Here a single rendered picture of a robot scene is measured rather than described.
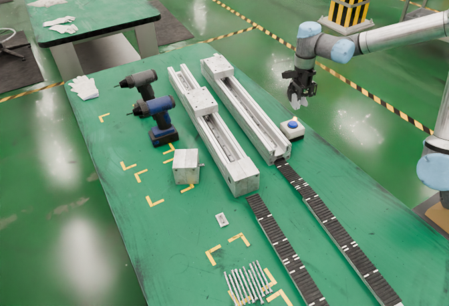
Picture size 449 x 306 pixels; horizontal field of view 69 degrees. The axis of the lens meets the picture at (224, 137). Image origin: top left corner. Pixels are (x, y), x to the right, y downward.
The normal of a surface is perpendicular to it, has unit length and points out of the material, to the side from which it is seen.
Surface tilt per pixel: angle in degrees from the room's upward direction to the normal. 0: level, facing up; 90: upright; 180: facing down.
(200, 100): 0
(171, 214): 0
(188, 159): 0
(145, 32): 90
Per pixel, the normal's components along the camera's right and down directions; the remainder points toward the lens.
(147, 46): 0.49, 0.57
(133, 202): -0.04, -0.74
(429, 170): -0.64, 0.37
